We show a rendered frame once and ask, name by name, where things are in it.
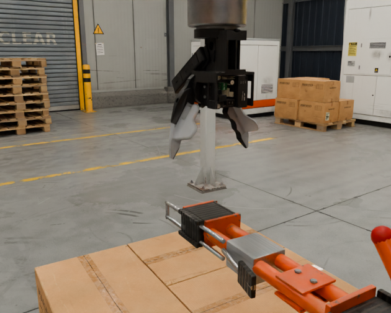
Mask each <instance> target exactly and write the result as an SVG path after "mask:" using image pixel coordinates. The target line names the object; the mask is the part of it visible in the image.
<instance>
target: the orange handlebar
mask: <svg viewBox="0 0 391 313"><path fill-rule="evenodd" d="M211 230H212V231H214V232H215V233H216V234H218V235H219V236H221V237H222V238H224V239H225V240H226V242H225V243H224V244H222V243H221V242H219V241H218V240H217V239H215V238H213V237H212V236H211V235H209V234H208V233H206V235H205V236H206V237H207V239H208V240H209V241H211V242H212V243H213V244H215V245H216V246H218V247H219V248H220V249H222V248H225V249H227V240H231V239H230V238H228V237H227V236H225V235H224V234H222V233H221V232H219V231H218V230H216V229H213V228H212V229H211ZM225 231H226V234H227V235H229V236H230V237H231V238H238V237H242V236H245V235H249V233H248V232H246V231H244V230H243V229H241V228H239V227H238V226H236V225H235V224H229V225H227V227H226V230H225ZM274 263H275V266H276V267H277V268H279V269H280V270H282V271H283V273H281V272H279V271H277V270H276V269H275V268H273V267H272V266H270V265H269V264H267V263H266V262H264V261H258V262H257V263H256V264H255V265H254V266H253V268H252V269H253V272H254V273H255V274H256V275H258V276H259V277H260V278H261V279H263V280H265V282H267V283H268V284H270V285H271V286H272V287H274V288H275V289H277V290H278V291H276V292H275V293H274V294H275V295H276V296H277V297H279V298H280V299H282V300H283V301H284V302H286V303H287V304H288V305H289V306H291V307H292V308H294V309H295V310H296V311H297V312H299V313H304V312H306V311H307V312H308V313H325V306H326V304H327V303H326V302H332V301H334V300H337V299H339V298H341V297H343V296H346V295H348V293H347V292H345V291H343V290H342V289H340V288H339V287H337V286H335V285H334V284H332V283H335V282H336V280H335V279H334V278H332V277H331V276H329V275H327V274H326V273H324V272H322V271H320V270H319V269H317V268H315V267H314V266H312V265H310V264H308V263H307V264H305V265H301V264H299V263H297V262H296V261H294V260H292V259H291V258H289V257H288V256H285V255H284V254H280V255H278V256H277V257H276V259H275V262H274Z"/></svg>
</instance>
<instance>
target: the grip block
mask: <svg viewBox="0 0 391 313"><path fill-rule="evenodd" d="M375 292H376V287H375V286H374V285H373V284H370V285H368V286H366V287H364V288H362V289H359V290H357V291H355V292H353V293H350V294H348V295H346V296H343V297H341V298H339V299H337V300H334V301H332V302H329V303H327V304H326V306H325V313H391V294H390V293H388V292H387V291H385V290H383V289H378V291H377V296H375Z"/></svg>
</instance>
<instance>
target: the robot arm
mask: <svg viewBox="0 0 391 313"><path fill-rule="evenodd" d="M246 18H247V0H187V25H188V26H189V27H191V28H196V29H195V30H194V38H195V39H205V46H204V47H199V48H198V49H197V51H196V52H195V53H194V54H193V56H191V58H190V59H189V60H188V62H187V63H186V64H185V65H184V66H183V68H182V69H181V70H180V71H179V73H178V74H177V75H176V76H175V77H174V78H173V80H172V81H171V82H172V84H173V88H174V92H175V94H178V95H177V96H176V99H175V101H174V106H173V112H172V116H171V126H170V131H169V157H170V158H171V159H174V157H175V156H176V154H177V152H178V150H179V147H180V143H181V140H186V139H190V138H192V137H193V136H194V134H195V132H196V130H197V125H196V123H195V118H196V116H197V114H198V112H199V108H200V107H201V108H204V107H205V106H207V108H209V109H220V108H223V110H222V112H223V115H224V116H225V117H226V118H227V119H229V121H230V122H231V127H232V129H233V130H234V131H235V133H236V139H237V140H238V141H239V142H240V143H241V144H242V146H244V147H245V148H248V142H249V133H248V132H252V131H256V130H258V129H259V126H258V124H257V122H256V121H255V120H254V119H252V118H250V117H249V116H247V115H246V114H245V113H244V111H243V109H242V107H247V105H248V106H253V99H254V72H253V71H246V70H240V41H241V40H246V36H247V30H240V29H238V28H242V27H245V26H246ZM248 81H251V98H247V97H248ZM194 102H198V105H197V104H194Z"/></svg>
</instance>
